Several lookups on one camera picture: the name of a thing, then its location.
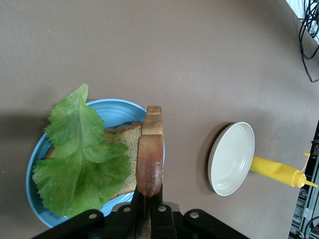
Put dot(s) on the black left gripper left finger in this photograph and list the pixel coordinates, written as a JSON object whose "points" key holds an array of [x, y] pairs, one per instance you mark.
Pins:
{"points": [[87, 226]]}

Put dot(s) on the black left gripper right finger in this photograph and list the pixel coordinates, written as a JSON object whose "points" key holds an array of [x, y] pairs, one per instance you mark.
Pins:
{"points": [[199, 226]]}

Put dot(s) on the green lettuce leaf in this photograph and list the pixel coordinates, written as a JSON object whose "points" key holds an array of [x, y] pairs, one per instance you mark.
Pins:
{"points": [[74, 149]]}

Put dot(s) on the brown bread slice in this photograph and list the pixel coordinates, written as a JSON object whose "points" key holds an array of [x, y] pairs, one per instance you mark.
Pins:
{"points": [[124, 142], [149, 154]]}

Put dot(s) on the yellow squeeze bottle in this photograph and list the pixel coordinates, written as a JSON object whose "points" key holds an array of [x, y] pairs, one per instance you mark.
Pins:
{"points": [[271, 169]]}

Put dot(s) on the beige plate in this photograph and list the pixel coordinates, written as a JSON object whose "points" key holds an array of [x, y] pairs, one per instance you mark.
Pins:
{"points": [[231, 159]]}

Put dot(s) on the blue plate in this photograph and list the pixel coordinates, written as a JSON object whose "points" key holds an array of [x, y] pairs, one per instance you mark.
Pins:
{"points": [[114, 112]]}

